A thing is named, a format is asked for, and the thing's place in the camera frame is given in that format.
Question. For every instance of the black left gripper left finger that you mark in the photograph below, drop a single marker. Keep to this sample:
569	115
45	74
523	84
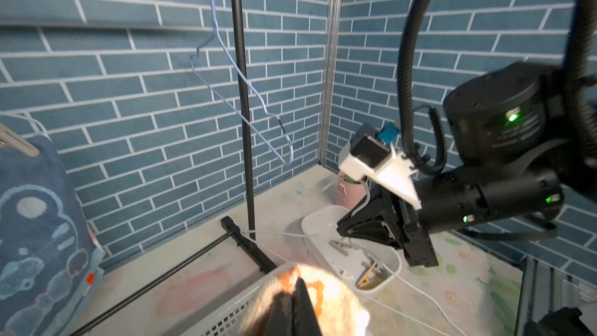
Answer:
280	319

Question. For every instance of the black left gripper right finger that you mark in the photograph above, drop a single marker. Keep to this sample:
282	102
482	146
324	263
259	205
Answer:
305	321

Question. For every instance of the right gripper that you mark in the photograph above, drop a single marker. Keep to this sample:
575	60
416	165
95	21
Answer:
387	219

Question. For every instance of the orange bunny towel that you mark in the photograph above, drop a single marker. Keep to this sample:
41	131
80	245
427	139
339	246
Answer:
338	309

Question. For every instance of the beige clothespin orange towel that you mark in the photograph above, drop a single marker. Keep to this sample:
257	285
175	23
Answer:
340	247

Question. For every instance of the light blue wire hanger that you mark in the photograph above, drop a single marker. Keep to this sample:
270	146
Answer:
238	63

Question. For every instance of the blue bear towel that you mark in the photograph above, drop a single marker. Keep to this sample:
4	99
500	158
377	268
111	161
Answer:
49	259

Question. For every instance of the pink metal pen bucket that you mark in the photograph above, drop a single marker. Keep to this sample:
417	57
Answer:
349	192

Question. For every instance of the white perforated plastic basket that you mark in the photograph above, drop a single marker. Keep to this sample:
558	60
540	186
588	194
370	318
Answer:
225	320

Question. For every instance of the white rectangular tray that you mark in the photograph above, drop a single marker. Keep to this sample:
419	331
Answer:
325	221

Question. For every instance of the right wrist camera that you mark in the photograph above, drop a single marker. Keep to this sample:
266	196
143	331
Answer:
373	154

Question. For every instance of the black clothes rack frame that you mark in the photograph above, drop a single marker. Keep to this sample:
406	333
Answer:
262	261

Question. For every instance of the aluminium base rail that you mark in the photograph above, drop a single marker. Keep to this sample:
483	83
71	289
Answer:
552	302

